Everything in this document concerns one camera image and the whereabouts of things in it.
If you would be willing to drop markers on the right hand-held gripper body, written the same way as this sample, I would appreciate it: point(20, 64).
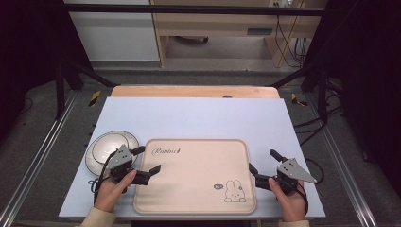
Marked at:
point(293, 170)

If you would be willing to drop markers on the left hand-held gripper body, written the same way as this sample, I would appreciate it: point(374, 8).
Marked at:
point(120, 156)

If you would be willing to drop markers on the person's right hand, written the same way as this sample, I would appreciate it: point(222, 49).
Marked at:
point(290, 203)

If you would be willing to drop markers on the person's left hand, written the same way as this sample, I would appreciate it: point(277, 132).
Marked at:
point(110, 192)

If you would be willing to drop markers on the white plate with dark rim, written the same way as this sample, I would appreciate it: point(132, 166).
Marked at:
point(102, 150)

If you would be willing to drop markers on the beige tray with rabbit print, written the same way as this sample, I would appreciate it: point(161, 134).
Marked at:
point(195, 179)

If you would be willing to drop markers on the pale blue table mat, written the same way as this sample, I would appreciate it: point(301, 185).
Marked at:
point(195, 119)

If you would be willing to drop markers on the black metal stand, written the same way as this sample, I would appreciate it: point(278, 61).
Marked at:
point(60, 88)
point(321, 94)

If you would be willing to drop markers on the wooden table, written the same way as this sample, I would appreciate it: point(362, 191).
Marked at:
point(189, 91)

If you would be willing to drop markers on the dark curtain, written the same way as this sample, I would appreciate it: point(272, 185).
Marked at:
point(365, 78)
point(28, 47)

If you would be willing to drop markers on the white cabinet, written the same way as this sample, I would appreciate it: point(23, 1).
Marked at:
point(113, 34)

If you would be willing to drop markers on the wooden desk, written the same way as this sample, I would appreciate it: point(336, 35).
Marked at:
point(220, 25)

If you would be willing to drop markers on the aluminium floor rail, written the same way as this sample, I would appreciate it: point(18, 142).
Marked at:
point(38, 157)
point(346, 176)

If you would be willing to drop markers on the black metal frame bar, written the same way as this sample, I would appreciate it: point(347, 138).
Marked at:
point(195, 9)

